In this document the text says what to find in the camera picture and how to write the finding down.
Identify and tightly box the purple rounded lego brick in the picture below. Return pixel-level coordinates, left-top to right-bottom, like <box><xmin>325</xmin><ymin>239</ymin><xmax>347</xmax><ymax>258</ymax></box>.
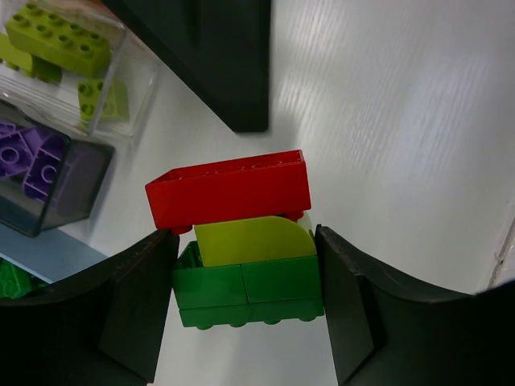
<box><xmin>51</xmin><ymin>143</ymin><xmax>105</xmax><ymax>216</ymax></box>

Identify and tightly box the lime lego brick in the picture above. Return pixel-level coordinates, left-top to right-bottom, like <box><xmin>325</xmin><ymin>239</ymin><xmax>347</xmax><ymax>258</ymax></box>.
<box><xmin>0</xmin><ymin>33</ymin><xmax>62</xmax><ymax>84</ymax></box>
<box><xmin>5</xmin><ymin>2</ymin><xmax>111</xmax><ymax>78</ymax></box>

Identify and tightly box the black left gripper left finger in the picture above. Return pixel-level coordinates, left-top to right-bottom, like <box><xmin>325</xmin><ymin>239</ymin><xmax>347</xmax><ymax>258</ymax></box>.
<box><xmin>1</xmin><ymin>230</ymin><xmax>179</xmax><ymax>385</ymax></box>

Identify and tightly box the smoky grey container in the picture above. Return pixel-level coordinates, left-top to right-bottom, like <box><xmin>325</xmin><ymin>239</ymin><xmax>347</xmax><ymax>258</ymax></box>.
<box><xmin>1</xmin><ymin>101</ymin><xmax>114</xmax><ymax>237</ymax></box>

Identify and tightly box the blue container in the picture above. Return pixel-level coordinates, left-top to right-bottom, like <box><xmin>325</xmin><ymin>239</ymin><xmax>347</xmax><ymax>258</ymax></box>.
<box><xmin>0</xmin><ymin>225</ymin><xmax>107</xmax><ymax>283</ymax></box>

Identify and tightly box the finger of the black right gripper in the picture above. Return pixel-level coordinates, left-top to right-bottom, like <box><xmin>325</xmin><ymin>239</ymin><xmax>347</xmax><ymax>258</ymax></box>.
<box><xmin>104</xmin><ymin>0</ymin><xmax>270</xmax><ymax>133</ymax></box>

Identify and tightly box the green red lego stack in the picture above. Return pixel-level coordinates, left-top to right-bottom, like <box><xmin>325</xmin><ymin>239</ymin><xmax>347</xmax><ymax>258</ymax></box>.
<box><xmin>145</xmin><ymin>150</ymin><xmax>324</xmax><ymax>330</ymax></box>

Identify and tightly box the green number lego brick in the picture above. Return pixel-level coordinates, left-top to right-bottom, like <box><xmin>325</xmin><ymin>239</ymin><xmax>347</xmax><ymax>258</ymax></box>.
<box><xmin>0</xmin><ymin>260</ymin><xmax>47</xmax><ymax>299</ymax></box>

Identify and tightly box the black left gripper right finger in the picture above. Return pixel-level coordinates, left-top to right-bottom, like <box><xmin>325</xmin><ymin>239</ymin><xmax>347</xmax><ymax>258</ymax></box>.
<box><xmin>315</xmin><ymin>225</ymin><xmax>514</xmax><ymax>385</ymax></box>

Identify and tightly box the clear transparent container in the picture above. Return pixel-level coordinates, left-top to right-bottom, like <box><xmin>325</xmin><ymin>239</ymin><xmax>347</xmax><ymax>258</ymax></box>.
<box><xmin>1</xmin><ymin>1</ymin><xmax>159</xmax><ymax>142</ymax></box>

